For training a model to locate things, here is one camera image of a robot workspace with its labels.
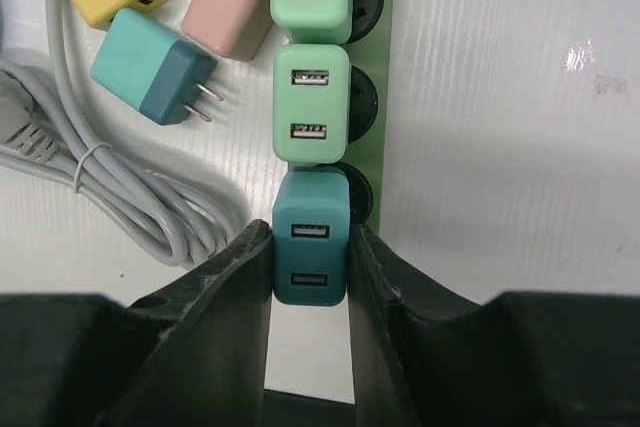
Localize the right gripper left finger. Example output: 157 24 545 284
1 220 273 426

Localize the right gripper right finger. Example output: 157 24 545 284
348 225 639 426

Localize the teal charger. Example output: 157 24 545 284
90 8 222 126
272 166 351 307

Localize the green charger top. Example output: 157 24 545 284
273 43 352 164

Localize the green power strip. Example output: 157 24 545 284
286 0 393 230

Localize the pink charger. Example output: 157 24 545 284
181 0 272 62

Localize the grey cable of white strip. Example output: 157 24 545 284
0 0 251 269

